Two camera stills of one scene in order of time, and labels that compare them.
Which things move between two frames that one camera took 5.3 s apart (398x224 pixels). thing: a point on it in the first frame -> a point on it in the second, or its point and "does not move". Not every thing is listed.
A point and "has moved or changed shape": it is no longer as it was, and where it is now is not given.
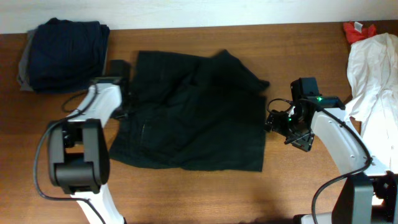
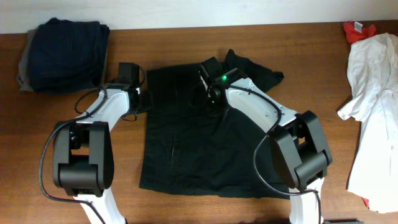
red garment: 353,35 does not move
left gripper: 125,101 -> 144,101
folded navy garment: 66,56 does not move
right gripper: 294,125 -> 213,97
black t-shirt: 204,112 has moved or changed shape
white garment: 372,75 does not move
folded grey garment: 24,79 does not move
